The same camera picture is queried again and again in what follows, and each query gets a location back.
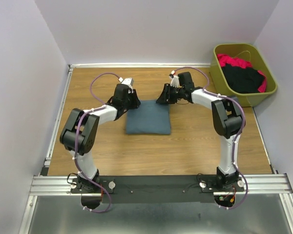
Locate black t shirt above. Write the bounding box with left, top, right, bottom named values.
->
left=222, top=64, right=267, bottom=94

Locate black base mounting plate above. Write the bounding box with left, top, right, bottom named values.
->
left=66, top=174, right=245, bottom=209

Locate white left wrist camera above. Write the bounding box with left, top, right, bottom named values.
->
left=118, top=77, right=134, bottom=89

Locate blue-grey t shirt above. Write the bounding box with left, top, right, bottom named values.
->
left=126, top=100, right=171, bottom=135

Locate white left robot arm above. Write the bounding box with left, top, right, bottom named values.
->
left=60, top=78, right=141, bottom=188

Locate red t shirt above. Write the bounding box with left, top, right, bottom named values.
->
left=216, top=53, right=268, bottom=93

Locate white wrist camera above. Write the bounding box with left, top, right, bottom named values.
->
left=169, top=70, right=180, bottom=88
left=118, top=77, right=134, bottom=89

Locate aluminium frame rail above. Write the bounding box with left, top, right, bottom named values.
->
left=29, top=174, right=293, bottom=196

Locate olive green plastic bin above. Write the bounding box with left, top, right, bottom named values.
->
left=209, top=43, right=277, bottom=107

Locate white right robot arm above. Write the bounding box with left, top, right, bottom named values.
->
left=156, top=71, right=246, bottom=189

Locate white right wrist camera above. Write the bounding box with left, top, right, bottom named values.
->
left=169, top=70, right=180, bottom=88

